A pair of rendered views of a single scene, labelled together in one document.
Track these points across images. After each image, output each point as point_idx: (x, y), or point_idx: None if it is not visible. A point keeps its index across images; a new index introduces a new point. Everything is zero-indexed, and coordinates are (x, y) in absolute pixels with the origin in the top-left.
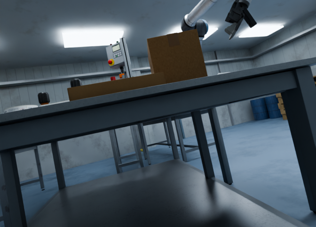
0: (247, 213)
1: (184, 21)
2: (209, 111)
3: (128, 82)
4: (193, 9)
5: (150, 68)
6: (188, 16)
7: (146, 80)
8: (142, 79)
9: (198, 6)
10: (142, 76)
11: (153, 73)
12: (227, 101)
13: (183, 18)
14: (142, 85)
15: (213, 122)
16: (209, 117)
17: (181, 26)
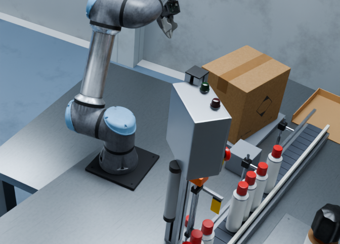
0: None
1: (162, 10)
2: (7, 184)
3: (337, 97)
4: None
5: (246, 105)
6: (164, 2)
7: (328, 94)
8: (330, 94)
9: None
10: (330, 92)
11: (277, 101)
12: None
13: (160, 2)
14: (330, 97)
15: (13, 200)
16: (5, 196)
17: (153, 17)
